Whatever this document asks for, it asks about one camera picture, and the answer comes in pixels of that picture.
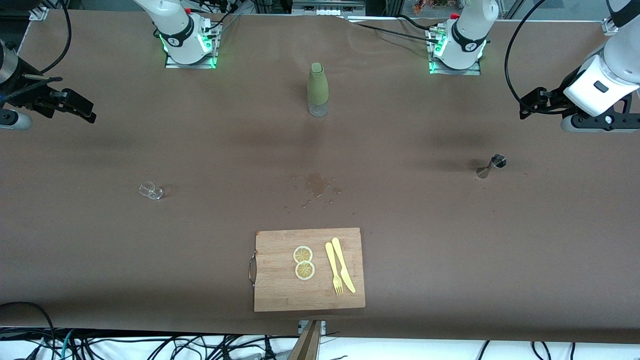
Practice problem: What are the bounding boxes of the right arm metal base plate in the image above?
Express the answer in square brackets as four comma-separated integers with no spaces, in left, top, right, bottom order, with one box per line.
[165,20,221,70]

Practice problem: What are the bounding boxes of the steel jigger measuring cup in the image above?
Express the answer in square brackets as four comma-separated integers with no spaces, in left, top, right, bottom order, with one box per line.
[476,154,508,180]

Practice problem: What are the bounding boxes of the teal cable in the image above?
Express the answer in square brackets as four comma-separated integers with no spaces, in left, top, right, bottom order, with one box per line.
[47,329,76,360]

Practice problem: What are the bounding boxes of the brown wooden post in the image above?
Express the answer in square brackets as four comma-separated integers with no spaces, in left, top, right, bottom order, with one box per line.
[287,320,323,360]

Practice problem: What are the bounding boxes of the wooden cutting board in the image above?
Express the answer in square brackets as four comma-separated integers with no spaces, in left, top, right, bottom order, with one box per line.
[248,227,366,313]

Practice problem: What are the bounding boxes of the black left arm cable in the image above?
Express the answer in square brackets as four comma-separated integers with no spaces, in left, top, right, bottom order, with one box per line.
[504,0,566,115]

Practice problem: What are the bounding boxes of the spilled liquid puddle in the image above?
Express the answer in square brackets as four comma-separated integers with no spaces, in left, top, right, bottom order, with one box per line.
[285,171,343,211]

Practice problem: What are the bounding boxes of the yellow plastic fork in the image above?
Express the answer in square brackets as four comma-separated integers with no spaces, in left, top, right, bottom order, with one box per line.
[325,242,345,296]

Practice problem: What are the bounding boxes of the red orange patterned object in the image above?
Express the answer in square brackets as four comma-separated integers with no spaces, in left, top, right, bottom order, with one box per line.
[414,0,451,13]

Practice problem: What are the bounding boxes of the black looped cable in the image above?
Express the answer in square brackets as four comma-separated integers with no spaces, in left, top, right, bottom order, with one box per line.
[0,301,56,360]

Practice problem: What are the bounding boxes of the yellow plastic knife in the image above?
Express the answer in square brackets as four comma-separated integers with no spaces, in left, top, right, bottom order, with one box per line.
[331,237,357,294]

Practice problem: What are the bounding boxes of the green sleeved glass bottle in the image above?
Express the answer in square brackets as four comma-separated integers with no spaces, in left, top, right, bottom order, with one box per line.
[307,62,330,118]

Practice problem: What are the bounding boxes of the black base power cable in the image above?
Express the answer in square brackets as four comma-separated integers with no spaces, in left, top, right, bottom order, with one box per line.
[345,14,441,46]

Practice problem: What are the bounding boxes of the small clear glass cup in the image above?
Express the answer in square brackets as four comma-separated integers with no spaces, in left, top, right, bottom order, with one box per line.
[138,181,165,201]

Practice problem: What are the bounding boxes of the white power strip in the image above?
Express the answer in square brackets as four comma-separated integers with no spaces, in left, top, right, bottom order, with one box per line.
[292,0,366,16]

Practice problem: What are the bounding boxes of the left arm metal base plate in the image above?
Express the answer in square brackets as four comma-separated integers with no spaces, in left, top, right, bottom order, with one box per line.
[429,27,482,76]

